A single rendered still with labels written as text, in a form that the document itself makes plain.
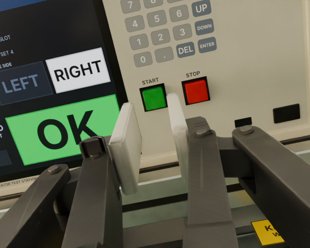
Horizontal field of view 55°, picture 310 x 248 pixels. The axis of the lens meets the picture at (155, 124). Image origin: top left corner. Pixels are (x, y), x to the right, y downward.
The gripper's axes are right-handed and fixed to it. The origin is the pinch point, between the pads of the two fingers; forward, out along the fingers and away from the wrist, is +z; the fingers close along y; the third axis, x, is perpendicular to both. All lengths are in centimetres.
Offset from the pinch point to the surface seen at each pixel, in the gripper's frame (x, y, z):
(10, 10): 9.5, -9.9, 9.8
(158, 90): 0.5, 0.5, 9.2
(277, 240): -11.9, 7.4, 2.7
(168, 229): -24.4, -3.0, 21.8
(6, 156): -2.9, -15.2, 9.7
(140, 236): -24.9, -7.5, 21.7
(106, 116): -1.0, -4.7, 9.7
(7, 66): 5.3, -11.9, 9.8
